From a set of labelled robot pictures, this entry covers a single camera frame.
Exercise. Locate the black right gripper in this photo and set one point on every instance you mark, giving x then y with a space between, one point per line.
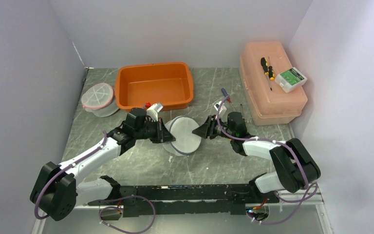
207 129

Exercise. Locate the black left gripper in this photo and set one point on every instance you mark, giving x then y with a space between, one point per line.
162 134

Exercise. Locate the white mesh blue-zip laundry bag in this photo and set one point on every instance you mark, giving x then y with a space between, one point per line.
186 142

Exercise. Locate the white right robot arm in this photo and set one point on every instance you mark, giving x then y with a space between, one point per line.
294 168

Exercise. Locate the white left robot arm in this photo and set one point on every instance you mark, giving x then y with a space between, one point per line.
60 187

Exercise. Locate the white mesh pink-zip laundry bag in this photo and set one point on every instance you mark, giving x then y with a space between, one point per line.
100 100

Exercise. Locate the blue red screwdriver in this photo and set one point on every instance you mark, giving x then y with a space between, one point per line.
225 94

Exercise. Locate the orange plastic tub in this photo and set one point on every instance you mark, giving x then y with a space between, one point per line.
168 83

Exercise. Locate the translucent pink storage box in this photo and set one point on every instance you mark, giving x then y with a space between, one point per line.
269 104

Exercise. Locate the thin black yellow screwdriver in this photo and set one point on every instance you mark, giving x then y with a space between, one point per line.
271 74

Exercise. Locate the large black yellow screwdriver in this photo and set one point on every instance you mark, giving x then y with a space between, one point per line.
264 65

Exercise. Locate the white green small box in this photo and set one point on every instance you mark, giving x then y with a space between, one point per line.
290 79

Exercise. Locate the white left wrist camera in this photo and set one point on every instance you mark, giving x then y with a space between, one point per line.
153 110

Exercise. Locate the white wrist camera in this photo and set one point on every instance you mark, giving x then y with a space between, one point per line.
153 110
221 109

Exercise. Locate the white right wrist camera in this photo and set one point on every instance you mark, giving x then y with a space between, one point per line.
221 109

